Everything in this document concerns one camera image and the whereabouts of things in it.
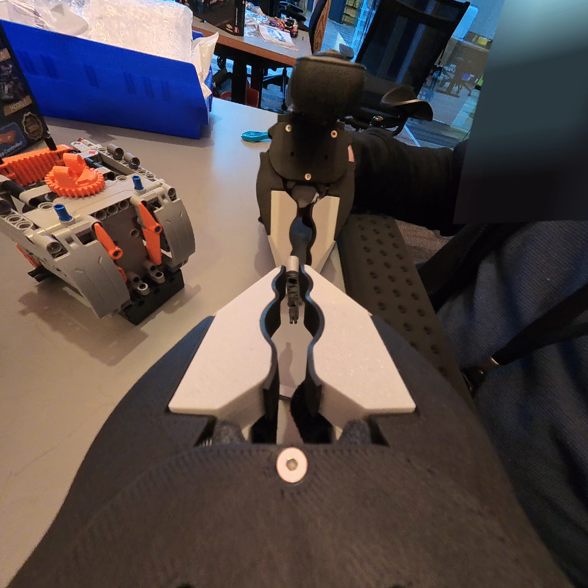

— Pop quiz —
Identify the grey connector pin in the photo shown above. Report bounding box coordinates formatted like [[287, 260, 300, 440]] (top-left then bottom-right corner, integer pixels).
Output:
[[284, 255, 304, 326]]

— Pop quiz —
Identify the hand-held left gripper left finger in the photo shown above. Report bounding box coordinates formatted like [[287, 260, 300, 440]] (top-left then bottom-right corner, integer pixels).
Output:
[[168, 268, 283, 443]]

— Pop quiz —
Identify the black car toy box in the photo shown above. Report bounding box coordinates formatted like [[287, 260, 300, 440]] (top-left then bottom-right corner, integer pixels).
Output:
[[195, 0, 247, 36]]

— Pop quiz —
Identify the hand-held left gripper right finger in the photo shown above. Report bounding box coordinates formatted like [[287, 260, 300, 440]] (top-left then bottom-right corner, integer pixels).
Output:
[[300, 266, 417, 443]]

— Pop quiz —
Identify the grey orange toy model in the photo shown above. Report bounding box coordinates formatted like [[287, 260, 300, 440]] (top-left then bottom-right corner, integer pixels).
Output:
[[0, 137, 197, 327]]

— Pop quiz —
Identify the black perforated mat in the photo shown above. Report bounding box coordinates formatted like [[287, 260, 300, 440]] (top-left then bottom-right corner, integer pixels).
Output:
[[337, 213, 473, 401]]

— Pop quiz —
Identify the dark toy kit box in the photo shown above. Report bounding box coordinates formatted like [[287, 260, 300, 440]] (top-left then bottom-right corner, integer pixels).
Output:
[[0, 22, 52, 158]]

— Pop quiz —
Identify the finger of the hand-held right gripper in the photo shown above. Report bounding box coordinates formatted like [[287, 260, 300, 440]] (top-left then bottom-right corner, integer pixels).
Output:
[[304, 195, 342, 273], [268, 190, 300, 267]]

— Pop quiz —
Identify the blue plastic bin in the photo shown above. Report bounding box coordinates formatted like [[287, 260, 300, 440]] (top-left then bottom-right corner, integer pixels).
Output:
[[0, 18, 215, 139]]

